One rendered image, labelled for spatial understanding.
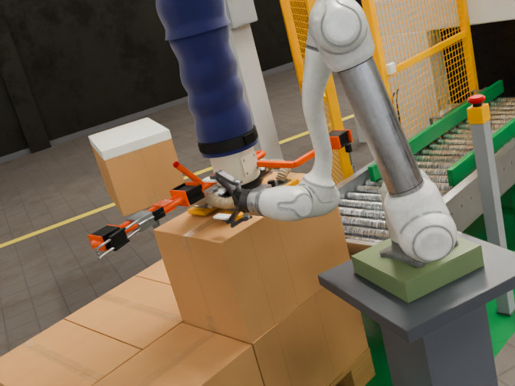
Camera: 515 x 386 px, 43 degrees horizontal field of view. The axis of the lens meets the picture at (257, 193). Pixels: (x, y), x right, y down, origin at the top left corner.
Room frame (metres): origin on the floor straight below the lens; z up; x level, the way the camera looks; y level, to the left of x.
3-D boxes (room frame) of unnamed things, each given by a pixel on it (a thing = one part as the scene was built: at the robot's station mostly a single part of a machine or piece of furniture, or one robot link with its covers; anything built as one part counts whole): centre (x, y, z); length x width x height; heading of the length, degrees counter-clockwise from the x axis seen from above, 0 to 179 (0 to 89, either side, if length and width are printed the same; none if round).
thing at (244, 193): (2.00, 0.04, 1.08); 0.09 x 0.07 x 0.08; 42
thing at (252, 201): (1.95, 0.00, 1.08); 0.09 x 0.06 x 0.09; 132
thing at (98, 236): (2.00, 0.50, 1.08); 0.08 x 0.07 x 0.05; 132
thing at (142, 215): (2.08, 0.40, 1.08); 0.07 x 0.07 x 0.04; 42
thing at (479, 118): (2.65, -0.98, 0.50); 0.07 x 0.07 x 1.00; 42
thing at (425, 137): (3.85, -1.18, 0.60); 1.60 x 0.11 x 0.09; 132
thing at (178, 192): (2.23, 0.24, 1.08); 0.10 x 0.08 x 0.06; 42
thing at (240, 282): (2.39, 0.06, 0.74); 0.60 x 0.40 x 0.40; 130
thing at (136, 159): (3.96, 0.67, 0.82); 0.60 x 0.40 x 0.40; 17
